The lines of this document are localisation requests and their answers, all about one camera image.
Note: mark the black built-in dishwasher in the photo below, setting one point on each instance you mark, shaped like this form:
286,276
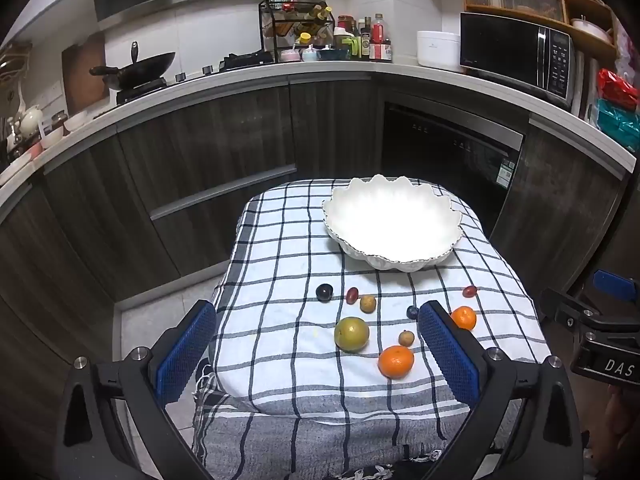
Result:
450,160

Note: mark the white pot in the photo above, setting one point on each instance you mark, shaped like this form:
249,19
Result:
592,30

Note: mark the white small bowl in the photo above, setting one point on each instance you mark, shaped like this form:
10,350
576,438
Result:
52,137
76,121

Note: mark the white scalloped bowl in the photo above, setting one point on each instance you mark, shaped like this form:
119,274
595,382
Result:
392,225

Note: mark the white teapot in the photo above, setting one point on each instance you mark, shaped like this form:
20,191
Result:
31,120

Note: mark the teal package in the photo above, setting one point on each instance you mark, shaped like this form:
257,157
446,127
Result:
617,125

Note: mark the large tan longan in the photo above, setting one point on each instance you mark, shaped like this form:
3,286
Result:
368,303

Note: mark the wooden cutting board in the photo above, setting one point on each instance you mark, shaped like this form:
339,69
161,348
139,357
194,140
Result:
80,75

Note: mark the small tan longan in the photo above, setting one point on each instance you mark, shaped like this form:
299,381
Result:
406,337

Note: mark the green round pear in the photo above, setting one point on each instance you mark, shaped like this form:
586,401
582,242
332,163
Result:
351,334

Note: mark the red plastic bag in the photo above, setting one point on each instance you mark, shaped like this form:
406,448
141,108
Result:
617,87

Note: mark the pink lidded condiment jar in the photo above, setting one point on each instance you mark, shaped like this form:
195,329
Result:
289,55

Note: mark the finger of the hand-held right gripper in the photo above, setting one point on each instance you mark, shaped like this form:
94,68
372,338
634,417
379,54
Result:
612,284
565,307

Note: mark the red lidded jar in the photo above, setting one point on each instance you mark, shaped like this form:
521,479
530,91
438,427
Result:
345,22

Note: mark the orange mandarin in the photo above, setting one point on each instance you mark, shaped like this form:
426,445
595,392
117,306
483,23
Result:
396,361
465,318

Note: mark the black microwave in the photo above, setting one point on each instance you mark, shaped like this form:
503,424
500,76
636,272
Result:
505,52

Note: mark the small dark plum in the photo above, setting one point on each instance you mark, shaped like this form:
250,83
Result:
411,312

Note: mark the black gas stove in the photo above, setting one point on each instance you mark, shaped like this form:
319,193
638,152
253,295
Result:
245,60

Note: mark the white rice cooker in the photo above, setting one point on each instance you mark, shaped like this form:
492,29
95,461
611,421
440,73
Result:
437,50

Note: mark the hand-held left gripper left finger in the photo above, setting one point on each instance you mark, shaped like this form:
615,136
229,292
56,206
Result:
185,350

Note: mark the large dark plum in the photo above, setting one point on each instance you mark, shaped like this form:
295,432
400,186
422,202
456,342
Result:
324,292

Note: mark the red sauce bottle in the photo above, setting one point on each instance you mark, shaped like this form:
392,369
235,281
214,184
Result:
381,37

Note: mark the blue lidded condiment jar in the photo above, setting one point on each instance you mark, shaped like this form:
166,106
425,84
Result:
310,54

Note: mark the dark sauce bottle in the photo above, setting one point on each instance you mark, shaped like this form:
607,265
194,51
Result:
366,40

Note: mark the checked tablecloth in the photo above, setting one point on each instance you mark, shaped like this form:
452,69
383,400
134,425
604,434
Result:
290,270

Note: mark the black wok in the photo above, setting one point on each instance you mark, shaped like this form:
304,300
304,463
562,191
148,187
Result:
145,67

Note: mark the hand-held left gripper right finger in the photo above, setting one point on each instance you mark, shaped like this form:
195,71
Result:
447,350

